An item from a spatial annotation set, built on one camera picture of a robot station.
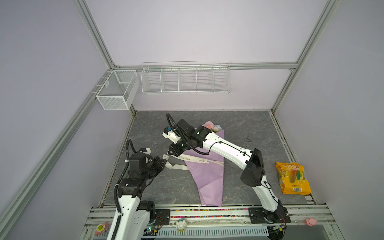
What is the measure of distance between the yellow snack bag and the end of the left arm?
2.20ft

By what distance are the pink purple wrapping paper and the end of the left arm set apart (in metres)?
0.16

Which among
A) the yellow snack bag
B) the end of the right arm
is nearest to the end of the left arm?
the end of the right arm

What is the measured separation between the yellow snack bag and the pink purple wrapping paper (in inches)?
13.2

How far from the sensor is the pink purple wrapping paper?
785mm

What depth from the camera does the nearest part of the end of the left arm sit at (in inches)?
20.5

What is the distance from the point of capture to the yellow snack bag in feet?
2.59
